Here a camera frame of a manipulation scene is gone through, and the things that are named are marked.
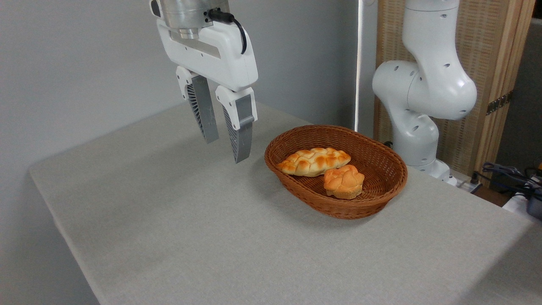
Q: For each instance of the long braided bread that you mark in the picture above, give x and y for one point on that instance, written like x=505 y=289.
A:
x=314 y=162

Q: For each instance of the white vertical pole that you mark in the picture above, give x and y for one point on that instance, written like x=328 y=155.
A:
x=359 y=63

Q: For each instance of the black screen hinge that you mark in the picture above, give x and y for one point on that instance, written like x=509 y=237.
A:
x=499 y=103

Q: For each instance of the round bread bun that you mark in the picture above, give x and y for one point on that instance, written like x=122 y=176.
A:
x=344 y=182

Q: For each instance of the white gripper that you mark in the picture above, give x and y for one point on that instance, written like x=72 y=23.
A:
x=211 y=59

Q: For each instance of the grey-blue box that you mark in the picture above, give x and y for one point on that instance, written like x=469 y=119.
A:
x=535 y=207

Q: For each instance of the white power strip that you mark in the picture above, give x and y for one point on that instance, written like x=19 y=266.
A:
x=468 y=185

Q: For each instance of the brown wicker basket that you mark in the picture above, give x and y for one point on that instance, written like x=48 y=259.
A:
x=377 y=169

